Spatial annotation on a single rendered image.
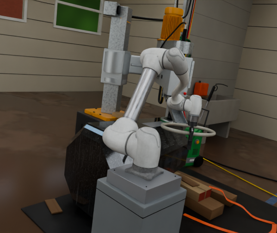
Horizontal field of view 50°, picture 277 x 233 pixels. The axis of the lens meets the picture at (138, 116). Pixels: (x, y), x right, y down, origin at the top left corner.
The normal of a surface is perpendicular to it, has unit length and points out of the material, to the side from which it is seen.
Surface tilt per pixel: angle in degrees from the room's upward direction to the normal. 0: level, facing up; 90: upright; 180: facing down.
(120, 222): 90
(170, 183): 90
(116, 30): 90
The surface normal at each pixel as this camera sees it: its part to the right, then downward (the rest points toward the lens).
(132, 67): 0.30, 0.25
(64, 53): 0.71, 0.25
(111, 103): -0.23, 0.18
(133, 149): -0.59, 0.09
